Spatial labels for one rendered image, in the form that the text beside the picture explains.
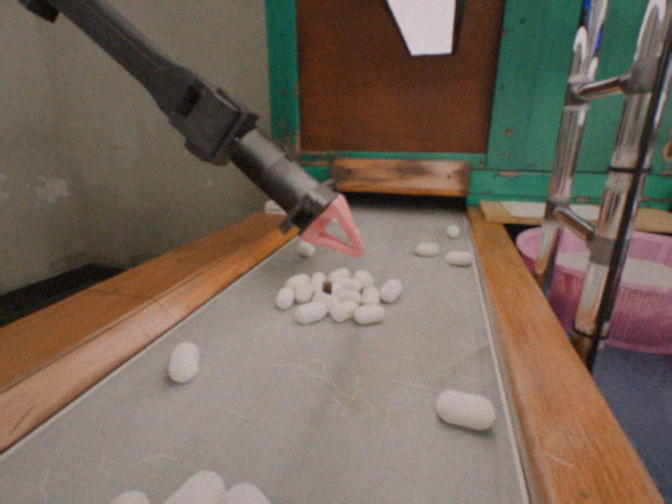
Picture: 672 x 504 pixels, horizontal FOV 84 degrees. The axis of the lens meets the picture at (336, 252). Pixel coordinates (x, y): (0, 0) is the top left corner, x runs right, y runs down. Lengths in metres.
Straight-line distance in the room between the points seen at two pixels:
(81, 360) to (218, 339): 0.11
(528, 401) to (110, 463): 0.26
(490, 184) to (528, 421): 0.67
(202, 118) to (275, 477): 0.40
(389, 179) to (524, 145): 0.28
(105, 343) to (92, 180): 2.27
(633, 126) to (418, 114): 0.60
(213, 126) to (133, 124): 1.83
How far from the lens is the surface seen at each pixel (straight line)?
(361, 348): 0.35
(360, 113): 0.90
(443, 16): 0.48
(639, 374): 0.54
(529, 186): 0.90
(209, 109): 0.50
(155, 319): 0.41
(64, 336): 0.39
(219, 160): 0.51
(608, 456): 0.27
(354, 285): 0.44
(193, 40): 2.08
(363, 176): 0.84
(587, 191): 0.93
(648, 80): 0.33
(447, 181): 0.82
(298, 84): 0.95
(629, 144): 0.33
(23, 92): 2.66
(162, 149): 2.22
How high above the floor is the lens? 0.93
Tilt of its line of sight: 18 degrees down
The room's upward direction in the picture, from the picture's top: straight up
